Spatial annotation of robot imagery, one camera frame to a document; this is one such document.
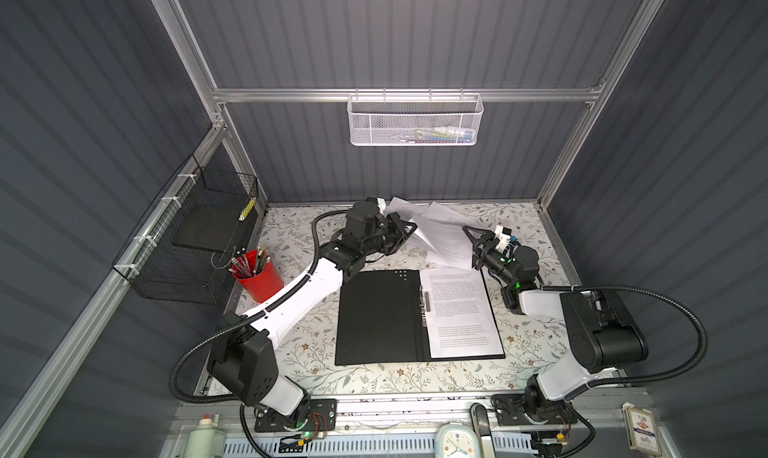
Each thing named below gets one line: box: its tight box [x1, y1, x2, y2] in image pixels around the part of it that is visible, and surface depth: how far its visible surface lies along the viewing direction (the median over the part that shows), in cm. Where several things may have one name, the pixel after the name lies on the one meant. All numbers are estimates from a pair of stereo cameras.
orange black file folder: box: [335, 269, 506, 366], surface depth 91 cm
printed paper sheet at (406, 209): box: [384, 196, 429, 222], surface depth 122 cm
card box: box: [622, 402, 662, 456], surface depth 72 cm
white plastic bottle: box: [183, 414, 226, 458], surface depth 67 cm
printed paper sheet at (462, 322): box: [420, 268, 505, 359], surface depth 92 cm
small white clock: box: [434, 422, 479, 458], surface depth 69 cm
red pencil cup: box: [228, 246, 285, 303], surface depth 88 cm
